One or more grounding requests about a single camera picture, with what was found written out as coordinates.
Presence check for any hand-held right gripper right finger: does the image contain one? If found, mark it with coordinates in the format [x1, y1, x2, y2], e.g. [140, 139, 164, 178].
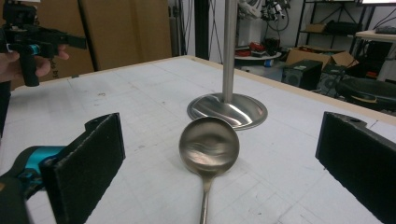
[315, 111, 396, 224]

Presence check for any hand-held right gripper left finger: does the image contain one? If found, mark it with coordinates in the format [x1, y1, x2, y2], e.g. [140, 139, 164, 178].
[39, 112, 126, 224]

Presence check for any metal ladle with brown handle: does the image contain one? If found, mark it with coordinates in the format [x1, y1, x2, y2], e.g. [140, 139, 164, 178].
[178, 116, 241, 224]

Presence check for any tall metal utensil stand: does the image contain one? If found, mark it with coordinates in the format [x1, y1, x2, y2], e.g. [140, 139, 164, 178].
[186, 0, 269, 131]

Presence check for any brown cardboard panel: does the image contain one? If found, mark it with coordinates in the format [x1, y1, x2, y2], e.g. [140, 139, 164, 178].
[0, 0, 173, 91]

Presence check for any black round stool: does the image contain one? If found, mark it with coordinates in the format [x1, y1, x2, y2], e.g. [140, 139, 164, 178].
[335, 77, 396, 111]

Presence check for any white grid mat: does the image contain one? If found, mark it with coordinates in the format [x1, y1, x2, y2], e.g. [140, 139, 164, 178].
[0, 57, 396, 224]

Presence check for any black computer tower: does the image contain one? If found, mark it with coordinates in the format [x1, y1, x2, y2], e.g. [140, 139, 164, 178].
[281, 59, 324, 91]

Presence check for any open cardboard box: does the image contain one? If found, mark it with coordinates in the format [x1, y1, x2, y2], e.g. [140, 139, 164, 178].
[285, 46, 360, 69]

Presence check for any wooden side table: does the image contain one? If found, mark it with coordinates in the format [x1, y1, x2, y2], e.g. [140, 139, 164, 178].
[354, 29, 396, 82]

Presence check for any black shelf rack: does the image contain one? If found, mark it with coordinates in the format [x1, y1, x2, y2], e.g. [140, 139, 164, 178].
[294, 0, 396, 48]

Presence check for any white round table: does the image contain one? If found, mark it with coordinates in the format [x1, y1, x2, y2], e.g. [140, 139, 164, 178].
[233, 50, 283, 62]

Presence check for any black metal frame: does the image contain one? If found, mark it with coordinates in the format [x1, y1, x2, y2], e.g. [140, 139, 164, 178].
[78, 0, 101, 73]

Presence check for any black upright post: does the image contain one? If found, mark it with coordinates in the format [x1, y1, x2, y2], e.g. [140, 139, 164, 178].
[194, 0, 210, 61]

